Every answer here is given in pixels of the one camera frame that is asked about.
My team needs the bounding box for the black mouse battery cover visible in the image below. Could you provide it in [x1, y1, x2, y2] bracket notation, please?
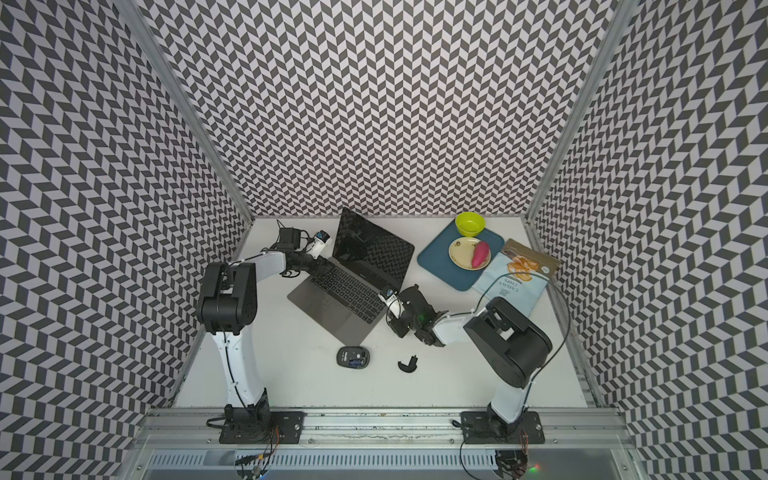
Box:
[397, 355, 418, 374]

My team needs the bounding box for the grey laptop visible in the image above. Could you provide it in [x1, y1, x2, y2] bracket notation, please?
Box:
[287, 207, 415, 346]

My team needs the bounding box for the black wireless mouse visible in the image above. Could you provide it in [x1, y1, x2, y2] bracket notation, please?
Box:
[336, 346, 370, 370]

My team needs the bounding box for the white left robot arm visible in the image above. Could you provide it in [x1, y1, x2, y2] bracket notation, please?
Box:
[196, 240, 324, 428]

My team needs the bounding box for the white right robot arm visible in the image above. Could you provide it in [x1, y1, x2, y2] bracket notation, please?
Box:
[378, 285, 554, 427]

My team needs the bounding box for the teal plastic tray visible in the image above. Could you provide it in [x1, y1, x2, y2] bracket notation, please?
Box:
[417, 220, 505, 292]

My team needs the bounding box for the cream patterned plate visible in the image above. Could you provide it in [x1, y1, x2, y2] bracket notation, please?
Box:
[448, 237, 492, 271]

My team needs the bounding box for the magenta sweet potato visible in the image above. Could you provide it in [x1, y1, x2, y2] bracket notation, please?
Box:
[471, 241, 490, 269]

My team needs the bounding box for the lime green bowl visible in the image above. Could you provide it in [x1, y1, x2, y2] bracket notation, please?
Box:
[454, 212, 486, 237]

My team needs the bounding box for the cassava chips bag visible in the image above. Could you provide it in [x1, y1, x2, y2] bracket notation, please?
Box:
[472, 239, 561, 316]

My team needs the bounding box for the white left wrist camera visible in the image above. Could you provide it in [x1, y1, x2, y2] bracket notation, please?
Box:
[270, 227, 331, 259]

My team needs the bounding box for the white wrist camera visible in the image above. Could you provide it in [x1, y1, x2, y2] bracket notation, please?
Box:
[379, 287, 403, 319]
[270, 227, 331, 259]

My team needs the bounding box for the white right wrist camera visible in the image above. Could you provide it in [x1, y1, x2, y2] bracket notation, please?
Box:
[379, 287, 403, 319]

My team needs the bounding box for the aluminium corner post left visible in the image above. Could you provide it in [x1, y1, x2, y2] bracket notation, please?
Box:
[113, 0, 253, 223]

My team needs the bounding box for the aluminium corner post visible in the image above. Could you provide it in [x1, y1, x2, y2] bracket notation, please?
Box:
[524, 0, 641, 224]
[113, 0, 253, 223]

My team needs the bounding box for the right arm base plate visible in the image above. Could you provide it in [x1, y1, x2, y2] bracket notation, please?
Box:
[460, 410, 545, 445]

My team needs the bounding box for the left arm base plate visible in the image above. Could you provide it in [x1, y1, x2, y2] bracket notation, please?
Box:
[219, 408, 306, 445]

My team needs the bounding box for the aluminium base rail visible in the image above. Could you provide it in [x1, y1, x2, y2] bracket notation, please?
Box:
[118, 407, 646, 479]

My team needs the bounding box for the aluminium corner post right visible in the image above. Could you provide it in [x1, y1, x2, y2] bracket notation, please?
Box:
[524, 0, 641, 224]

